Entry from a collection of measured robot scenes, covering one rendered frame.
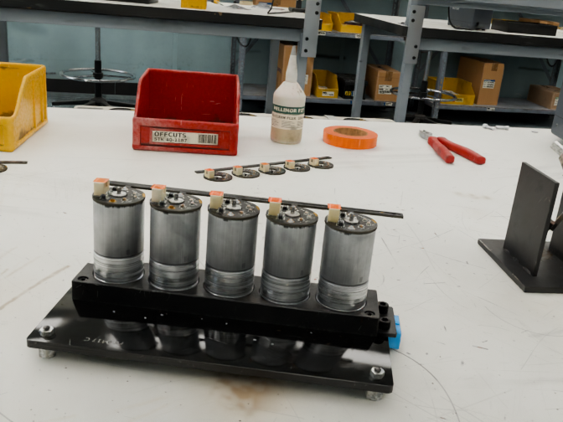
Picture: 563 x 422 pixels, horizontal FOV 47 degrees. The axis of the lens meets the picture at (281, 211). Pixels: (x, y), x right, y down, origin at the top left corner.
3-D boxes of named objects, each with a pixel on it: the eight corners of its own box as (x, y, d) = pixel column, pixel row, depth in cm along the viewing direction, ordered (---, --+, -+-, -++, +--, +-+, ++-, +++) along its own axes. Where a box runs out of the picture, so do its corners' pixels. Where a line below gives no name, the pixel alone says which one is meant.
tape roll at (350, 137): (382, 151, 69) (383, 140, 69) (326, 147, 68) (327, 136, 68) (369, 137, 75) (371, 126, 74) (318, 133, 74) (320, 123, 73)
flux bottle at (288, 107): (269, 142, 68) (277, 45, 65) (270, 135, 71) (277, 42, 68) (302, 146, 68) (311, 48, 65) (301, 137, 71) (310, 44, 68)
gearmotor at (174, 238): (191, 309, 32) (195, 211, 30) (142, 303, 32) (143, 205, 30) (202, 286, 34) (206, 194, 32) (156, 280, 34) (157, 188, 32)
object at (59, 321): (381, 323, 34) (384, 304, 34) (389, 408, 28) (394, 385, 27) (86, 287, 35) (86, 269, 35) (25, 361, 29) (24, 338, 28)
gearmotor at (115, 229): (135, 302, 32) (136, 204, 30) (86, 295, 32) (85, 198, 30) (149, 280, 34) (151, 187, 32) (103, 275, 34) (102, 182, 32)
